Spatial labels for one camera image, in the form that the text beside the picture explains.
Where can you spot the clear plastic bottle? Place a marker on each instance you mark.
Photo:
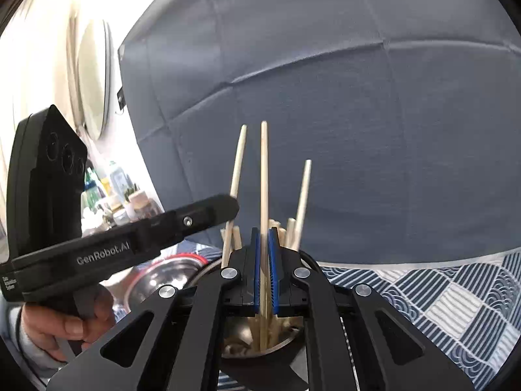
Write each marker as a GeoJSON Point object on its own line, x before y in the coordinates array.
{"type": "Point", "coordinates": [118, 176]}

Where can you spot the grey upholstered headboard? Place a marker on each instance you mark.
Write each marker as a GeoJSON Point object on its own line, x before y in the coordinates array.
{"type": "Point", "coordinates": [366, 130]}

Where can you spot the small black tag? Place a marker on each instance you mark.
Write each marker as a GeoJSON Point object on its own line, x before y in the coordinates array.
{"type": "Point", "coordinates": [121, 97]}

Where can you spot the navy white patterned blanket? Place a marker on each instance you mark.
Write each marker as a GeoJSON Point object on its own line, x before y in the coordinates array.
{"type": "Point", "coordinates": [439, 305]}

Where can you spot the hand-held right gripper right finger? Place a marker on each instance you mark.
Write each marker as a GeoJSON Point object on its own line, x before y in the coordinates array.
{"type": "Point", "coordinates": [274, 277]}

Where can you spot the perforated metal utensil holder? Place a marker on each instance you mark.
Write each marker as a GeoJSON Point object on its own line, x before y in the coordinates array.
{"type": "Point", "coordinates": [240, 334]}

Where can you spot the person's left hand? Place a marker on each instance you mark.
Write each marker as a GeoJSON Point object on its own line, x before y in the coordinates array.
{"type": "Point", "coordinates": [49, 321]}

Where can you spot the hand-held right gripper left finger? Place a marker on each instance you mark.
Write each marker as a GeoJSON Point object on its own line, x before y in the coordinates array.
{"type": "Point", "coordinates": [257, 277]}

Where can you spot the green bottle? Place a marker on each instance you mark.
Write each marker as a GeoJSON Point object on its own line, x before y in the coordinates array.
{"type": "Point", "coordinates": [92, 187]}

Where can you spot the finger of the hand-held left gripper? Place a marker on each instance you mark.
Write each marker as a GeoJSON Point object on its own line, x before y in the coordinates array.
{"type": "Point", "coordinates": [203, 214]}

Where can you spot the jar with beige lid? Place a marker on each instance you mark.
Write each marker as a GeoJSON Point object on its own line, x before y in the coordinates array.
{"type": "Point", "coordinates": [141, 207]}

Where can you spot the oval wall mirror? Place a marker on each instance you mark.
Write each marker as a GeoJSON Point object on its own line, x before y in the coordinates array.
{"type": "Point", "coordinates": [95, 81]}

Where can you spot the red rimmed metal bowl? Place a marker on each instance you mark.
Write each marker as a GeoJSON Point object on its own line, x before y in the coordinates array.
{"type": "Point", "coordinates": [171, 281]}

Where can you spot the pale wooden chopstick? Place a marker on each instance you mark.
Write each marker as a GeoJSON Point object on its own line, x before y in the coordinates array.
{"type": "Point", "coordinates": [264, 171]}

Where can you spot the person's left forearm grey sleeve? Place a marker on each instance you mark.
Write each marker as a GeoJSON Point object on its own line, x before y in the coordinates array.
{"type": "Point", "coordinates": [16, 348]}

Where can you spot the bunch of chopsticks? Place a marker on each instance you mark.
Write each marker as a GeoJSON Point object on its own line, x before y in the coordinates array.
{"type": "Point", "coordinates": [302, 195]}

